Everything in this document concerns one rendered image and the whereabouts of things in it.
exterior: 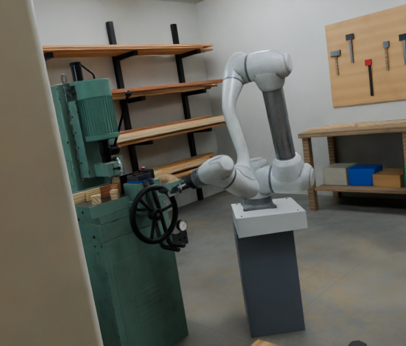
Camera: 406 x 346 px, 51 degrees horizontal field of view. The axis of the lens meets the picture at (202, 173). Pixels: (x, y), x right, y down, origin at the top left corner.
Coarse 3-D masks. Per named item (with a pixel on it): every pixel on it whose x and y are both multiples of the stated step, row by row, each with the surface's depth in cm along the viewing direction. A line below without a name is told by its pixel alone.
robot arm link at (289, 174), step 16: (256, 64) 193; (272, 64) 190; (288, 64) 190; (256, 80) 197; (272, 80) 194; (272, 96) 199; (272, 112) 204; (272, 128) 209; (288, 128) 208; (288, 144) 211; (288, 160) 214; (272, 176) 221; (288, 176) 215; (304, 176) 214; (288, 192) 222
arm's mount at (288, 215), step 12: (240, 204) 246; (276, 204) 235; (288, 204) 232; (240, 216) 217; (252, 216) 215; (264, 216) 214; (276, 216) 214; (288, 216) 214; (300, 216) 214; (240, 228) 215; (252, 228) 215; (264, 228) 215; (276, 228) 215; (288, 228) 215; (300, 228) 215
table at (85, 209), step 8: (168, 184) 233; (176, 184) 237; (104, 200) 211; (112, 200) 208; (120, 200) 212; (128, 200) 215; (144, 200) 211; (160, 200) 217; (80, 208) 206; (88, 208) 201; (96, 208) 202; (104, 208) 205; (112, 208) 208; (120, 208) 212; (80, 216) 208; (88, 216) 202; (96, 216) 202
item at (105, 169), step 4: (96, 164) 227; (100, 164) 224; (104, 164) 221; (108, 164) 220; (112, 164) 221; (116, 164) 223; (96, 168) 227; (100, 168) 224; (104, 168) 222; (108, 168) 220; (112, 168) 221; (96, 172) 228; (100, 172) 225; (104, 172) 222; (108, 172) 220; (112, 172) 221; (116, 172) 223; (104, 176) 224; (108, 176) 221
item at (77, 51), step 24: (48, 48) 386; (72, 48) 403; (96, 48) 421; (120, 48) 441; (144, 48) 463; (168, 48) 488; (192, 48) 519; (120, 72) 494; (120, 96) 452; (144, 96) 474; (192, 120) 521; (216, 120) 538; (120, 144) 442; (144, 144) 486; (192, 144) 577; (168, 168) 497; (192, 168) 528
